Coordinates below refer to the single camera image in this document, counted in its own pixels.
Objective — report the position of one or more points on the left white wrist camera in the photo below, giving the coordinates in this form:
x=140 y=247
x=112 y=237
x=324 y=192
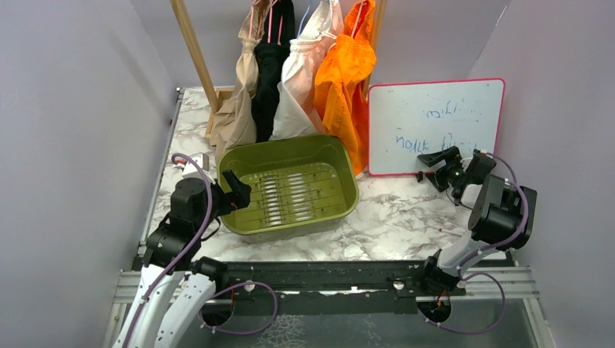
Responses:
x=190 y=170

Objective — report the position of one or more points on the white shorts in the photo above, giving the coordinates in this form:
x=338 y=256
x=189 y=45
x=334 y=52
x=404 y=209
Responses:
x=296 y=114

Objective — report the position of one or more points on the pink framed whiteboard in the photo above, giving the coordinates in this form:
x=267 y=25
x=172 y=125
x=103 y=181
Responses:
x=409 y=119

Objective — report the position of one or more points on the black shorts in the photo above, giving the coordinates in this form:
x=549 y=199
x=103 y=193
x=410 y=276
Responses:
x=270 y=59

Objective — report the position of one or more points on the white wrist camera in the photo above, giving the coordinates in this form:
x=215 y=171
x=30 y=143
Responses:
x=470 y=195
x=190 y=170

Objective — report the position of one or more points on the orange shorts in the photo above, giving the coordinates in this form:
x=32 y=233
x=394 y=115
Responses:
x=339 y=98

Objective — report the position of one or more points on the pink wire hanger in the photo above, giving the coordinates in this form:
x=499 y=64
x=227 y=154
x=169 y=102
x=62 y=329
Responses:
x=358 y=13

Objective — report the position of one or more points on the pink hanger of black shorts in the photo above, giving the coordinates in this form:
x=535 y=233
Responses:
x=274 y=23

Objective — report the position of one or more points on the blue wire hanger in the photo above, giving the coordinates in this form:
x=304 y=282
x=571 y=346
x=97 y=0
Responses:
x=305 y=17

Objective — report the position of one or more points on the red capped marker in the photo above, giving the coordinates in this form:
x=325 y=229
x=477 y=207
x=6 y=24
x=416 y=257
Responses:
x=451 y=232

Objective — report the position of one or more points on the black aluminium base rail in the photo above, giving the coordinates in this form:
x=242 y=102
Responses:
x=317 y=288

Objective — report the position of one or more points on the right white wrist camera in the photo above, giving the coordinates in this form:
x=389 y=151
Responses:
x=470 y=195

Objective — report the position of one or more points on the olive green plastic bin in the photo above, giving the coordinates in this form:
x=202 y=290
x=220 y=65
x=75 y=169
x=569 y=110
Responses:
x=299 y=186

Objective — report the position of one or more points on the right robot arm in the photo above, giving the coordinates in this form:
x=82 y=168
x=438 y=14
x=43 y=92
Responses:
x=501 y=218

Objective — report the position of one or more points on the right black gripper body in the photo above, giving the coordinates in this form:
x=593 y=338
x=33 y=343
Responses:
x=451 y=173

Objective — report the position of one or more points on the wooden clothes rack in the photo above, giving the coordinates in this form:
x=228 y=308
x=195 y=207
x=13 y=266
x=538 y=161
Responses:
x=190 y=38

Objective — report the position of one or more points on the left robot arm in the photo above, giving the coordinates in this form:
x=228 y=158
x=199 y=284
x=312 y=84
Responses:
x=168 y=269

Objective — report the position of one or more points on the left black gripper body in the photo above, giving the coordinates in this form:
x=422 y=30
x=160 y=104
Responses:
x=220 y=203

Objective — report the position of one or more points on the beige shorts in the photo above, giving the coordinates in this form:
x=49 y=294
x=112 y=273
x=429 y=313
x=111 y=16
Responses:
x=233 y=124

